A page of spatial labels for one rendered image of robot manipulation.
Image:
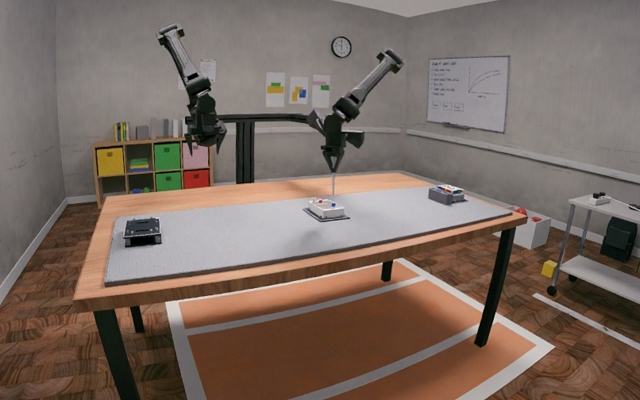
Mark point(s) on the white tube rack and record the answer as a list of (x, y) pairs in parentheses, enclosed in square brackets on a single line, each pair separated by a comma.
[(326, 209)]

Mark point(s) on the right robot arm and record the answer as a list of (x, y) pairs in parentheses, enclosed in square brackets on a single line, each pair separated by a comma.
[(168, 36)]

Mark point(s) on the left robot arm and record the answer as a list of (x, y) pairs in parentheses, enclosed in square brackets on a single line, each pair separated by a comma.
[(350, 107)]

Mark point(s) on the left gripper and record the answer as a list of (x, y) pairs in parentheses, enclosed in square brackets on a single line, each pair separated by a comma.
[(327, 153)]

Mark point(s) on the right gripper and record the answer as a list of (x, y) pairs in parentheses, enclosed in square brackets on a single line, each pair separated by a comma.
[(219, 137)]

